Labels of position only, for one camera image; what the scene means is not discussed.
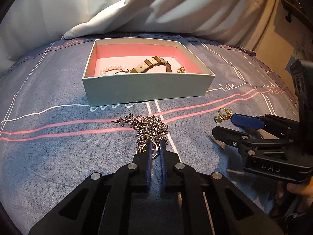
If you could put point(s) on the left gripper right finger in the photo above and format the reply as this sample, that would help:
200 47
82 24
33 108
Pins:
210 203

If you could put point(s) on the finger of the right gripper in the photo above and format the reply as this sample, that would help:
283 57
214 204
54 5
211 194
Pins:
277 159
280 127

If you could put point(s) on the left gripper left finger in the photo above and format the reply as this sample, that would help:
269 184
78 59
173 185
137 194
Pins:
100 204

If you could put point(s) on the gold flower earring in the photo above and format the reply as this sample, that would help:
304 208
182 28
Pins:
181 70

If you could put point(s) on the beige strap wristwatch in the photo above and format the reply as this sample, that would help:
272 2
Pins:
146 65

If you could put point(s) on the white curtain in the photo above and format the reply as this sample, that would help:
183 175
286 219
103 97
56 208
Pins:
29 24

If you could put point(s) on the blue plaid bedsheet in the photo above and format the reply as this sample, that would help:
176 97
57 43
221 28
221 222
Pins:
51 139

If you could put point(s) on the grey box pink lining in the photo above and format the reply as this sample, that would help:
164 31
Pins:
103 87

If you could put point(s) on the dark wooden wall shelf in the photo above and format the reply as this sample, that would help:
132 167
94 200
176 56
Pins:
298 0

